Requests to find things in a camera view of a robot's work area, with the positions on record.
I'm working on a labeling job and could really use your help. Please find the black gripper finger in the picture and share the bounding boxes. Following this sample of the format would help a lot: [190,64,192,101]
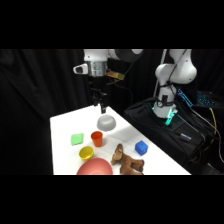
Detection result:
[92,94,101,107]
[100,100,108,115]

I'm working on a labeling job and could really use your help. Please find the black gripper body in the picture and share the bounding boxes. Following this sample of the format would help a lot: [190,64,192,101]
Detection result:
[88,75,110,102]

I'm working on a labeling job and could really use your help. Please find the blue cube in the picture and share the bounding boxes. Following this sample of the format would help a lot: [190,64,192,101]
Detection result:
[134,140,149,157]

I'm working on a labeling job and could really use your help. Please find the grey bowl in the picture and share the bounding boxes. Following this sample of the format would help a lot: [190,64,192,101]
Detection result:
[96,114,117,132]

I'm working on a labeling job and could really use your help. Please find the pink bowl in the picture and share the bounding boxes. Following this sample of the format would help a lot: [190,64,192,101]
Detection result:
[76,157,115,176]

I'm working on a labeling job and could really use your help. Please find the orange cup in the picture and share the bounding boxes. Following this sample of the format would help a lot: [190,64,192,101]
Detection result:
[90,130,104,148]

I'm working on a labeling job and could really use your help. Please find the green sponge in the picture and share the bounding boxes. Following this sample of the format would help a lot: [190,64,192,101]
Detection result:
[70,132,85,147]

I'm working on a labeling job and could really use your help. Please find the yellow cup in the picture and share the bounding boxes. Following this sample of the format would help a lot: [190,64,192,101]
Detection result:
[78,145,95,163]

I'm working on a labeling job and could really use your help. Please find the brown plush toy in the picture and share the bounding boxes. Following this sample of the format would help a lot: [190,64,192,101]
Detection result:
[110,143,146,176]

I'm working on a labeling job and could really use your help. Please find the black curtain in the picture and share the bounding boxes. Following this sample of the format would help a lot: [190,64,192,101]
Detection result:
[0,49,224,176]

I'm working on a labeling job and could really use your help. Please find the green indicator light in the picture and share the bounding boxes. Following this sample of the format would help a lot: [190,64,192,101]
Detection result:
[152,103,178,127]

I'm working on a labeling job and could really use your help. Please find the small white blue marker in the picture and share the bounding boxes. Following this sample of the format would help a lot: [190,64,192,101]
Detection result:
[179,132,193,141]

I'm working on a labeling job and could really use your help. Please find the blue lit keyboard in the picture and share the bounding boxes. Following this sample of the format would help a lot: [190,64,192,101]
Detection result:
[195,90,224,110]

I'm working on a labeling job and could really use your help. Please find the tan wrist bracket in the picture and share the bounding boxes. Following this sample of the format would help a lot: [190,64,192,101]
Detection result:
[106,70,126,82]

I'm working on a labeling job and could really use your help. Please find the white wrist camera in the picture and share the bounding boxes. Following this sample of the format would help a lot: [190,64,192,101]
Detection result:
[72,62,90,76]

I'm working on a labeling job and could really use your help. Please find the yellow cable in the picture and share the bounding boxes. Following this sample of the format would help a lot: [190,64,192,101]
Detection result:
[207,106,224,164]

